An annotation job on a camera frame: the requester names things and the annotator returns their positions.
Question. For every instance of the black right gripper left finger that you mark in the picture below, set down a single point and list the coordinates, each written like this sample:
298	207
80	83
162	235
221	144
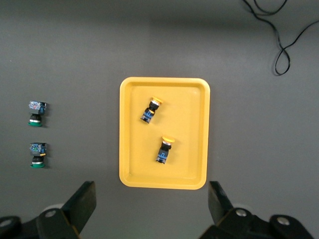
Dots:
81	206

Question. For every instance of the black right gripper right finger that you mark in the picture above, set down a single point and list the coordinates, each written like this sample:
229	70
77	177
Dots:
220	209

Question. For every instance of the yellow mushroom push button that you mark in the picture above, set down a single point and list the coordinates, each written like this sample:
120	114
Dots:
149	113
163	152

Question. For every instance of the green mushroom push button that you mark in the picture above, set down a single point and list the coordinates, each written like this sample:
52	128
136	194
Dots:
37	108
37	149

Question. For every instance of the yellow plastic tray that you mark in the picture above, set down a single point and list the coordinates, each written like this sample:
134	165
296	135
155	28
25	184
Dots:
187	124

